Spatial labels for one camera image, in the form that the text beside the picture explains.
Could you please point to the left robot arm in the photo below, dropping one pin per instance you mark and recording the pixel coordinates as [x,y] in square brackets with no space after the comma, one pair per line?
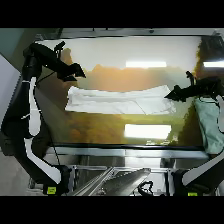
[18,110]

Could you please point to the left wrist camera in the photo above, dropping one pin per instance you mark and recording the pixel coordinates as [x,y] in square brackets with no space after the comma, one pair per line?
[60,45]

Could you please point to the white T-shirt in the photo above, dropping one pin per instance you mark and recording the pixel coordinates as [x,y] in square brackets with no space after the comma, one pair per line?
[116,100]

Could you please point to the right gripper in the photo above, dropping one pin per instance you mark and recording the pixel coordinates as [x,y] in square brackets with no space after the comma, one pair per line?
[177,93]

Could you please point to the pale green garment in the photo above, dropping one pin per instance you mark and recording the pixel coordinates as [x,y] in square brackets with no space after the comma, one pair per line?
[210,125]

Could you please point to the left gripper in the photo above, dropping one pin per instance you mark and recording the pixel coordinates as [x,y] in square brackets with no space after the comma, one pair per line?
[69,71]

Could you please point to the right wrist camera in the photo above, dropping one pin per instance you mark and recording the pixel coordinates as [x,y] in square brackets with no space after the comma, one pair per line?
[190,76]

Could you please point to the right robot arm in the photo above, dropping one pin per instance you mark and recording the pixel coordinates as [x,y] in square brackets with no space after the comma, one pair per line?
[210,85]

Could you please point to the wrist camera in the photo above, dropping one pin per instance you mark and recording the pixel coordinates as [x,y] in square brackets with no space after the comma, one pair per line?
[190,76]
[60,45]

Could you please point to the silver frame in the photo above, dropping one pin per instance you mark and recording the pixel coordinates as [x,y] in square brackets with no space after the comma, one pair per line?
[126,153]

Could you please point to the brown garment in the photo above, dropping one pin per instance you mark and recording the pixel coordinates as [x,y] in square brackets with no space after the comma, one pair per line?
[6,143]

